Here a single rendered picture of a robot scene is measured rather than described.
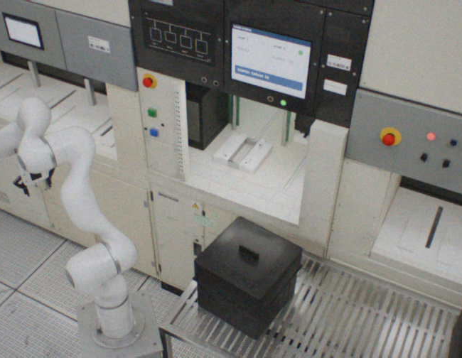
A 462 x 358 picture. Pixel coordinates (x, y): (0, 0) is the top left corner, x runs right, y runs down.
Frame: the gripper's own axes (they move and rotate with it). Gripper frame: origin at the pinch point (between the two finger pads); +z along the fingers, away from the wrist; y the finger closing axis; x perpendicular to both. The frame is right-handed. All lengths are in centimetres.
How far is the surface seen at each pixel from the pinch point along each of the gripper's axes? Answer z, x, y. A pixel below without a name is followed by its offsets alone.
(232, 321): 22, -85, 33
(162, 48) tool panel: -50, -14, 54
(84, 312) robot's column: 25, -47, -7
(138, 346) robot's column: 25, -72, 2
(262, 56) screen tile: -58, -51, 72
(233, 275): 0, -83, 35
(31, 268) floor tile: 100, 57, -4
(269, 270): 0, -88, 47
